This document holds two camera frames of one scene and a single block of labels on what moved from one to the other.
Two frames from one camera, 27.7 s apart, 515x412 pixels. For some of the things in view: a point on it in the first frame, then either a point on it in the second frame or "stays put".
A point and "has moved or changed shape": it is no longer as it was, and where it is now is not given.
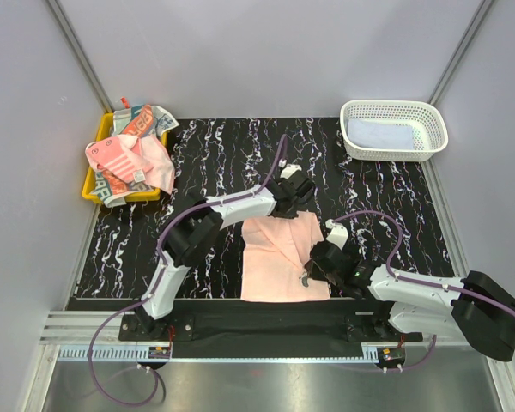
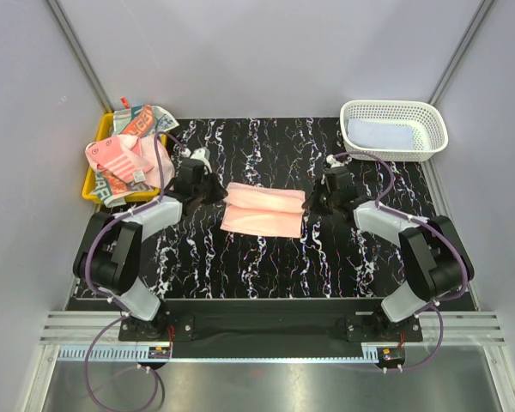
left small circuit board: x=159 y=353 stays put
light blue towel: x=380 y=135 stays put
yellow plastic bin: x=106 y=130 stays put
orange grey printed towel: x=144 y=120 stays put
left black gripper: x=291 y=213 to x=219 y=193
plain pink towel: x=275 y=251 has moved or changed shape
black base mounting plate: x=202 y=329 stays put
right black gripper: x=312 y=270 to x=311 y=204
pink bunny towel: x=134 y=159 stays put
